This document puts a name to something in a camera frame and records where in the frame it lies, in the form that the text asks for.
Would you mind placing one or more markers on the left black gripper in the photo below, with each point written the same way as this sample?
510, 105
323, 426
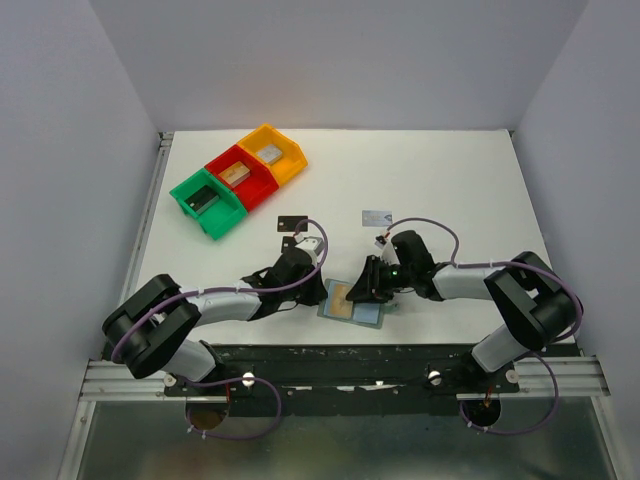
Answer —
318, 292

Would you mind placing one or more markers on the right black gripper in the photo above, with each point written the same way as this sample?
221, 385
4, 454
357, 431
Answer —
369, 285

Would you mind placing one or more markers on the green card holder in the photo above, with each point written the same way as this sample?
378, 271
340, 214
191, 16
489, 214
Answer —
368, 315

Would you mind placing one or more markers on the gold credit card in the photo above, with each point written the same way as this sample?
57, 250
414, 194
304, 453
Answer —
336, 305

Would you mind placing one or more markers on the dark credit card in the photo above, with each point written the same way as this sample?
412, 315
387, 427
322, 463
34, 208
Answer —
288, 223
288, 242

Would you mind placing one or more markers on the white VIP card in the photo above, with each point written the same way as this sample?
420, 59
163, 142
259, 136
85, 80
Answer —
376, 218

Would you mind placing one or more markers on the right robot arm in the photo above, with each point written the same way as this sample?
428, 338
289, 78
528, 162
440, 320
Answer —
535, 305

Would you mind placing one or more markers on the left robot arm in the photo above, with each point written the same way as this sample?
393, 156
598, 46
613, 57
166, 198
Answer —
149, 332

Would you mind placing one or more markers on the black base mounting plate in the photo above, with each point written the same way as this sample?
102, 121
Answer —
352, 380

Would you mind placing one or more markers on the green plastic bin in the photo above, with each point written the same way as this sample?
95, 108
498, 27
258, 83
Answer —
220, 218

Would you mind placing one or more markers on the red plastic bin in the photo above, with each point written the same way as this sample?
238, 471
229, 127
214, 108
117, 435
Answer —
247, 178

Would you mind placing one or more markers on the yellow plastic bin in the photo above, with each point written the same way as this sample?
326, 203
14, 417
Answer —
289, 166

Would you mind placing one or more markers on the metal block in red bin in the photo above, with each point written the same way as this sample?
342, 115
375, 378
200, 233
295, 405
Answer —
235, 174

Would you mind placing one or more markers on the metal block in yellow bin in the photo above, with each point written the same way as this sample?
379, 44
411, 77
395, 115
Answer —
269, 154

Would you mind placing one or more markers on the metal block in green bin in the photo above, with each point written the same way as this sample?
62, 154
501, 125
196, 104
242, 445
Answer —
202, 199

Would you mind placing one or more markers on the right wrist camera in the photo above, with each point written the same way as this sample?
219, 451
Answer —
387, 252

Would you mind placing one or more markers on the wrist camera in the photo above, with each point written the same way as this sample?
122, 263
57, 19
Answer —
387, 252
314, 246

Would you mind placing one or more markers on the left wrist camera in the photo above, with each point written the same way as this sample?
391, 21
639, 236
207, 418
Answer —
314, 246

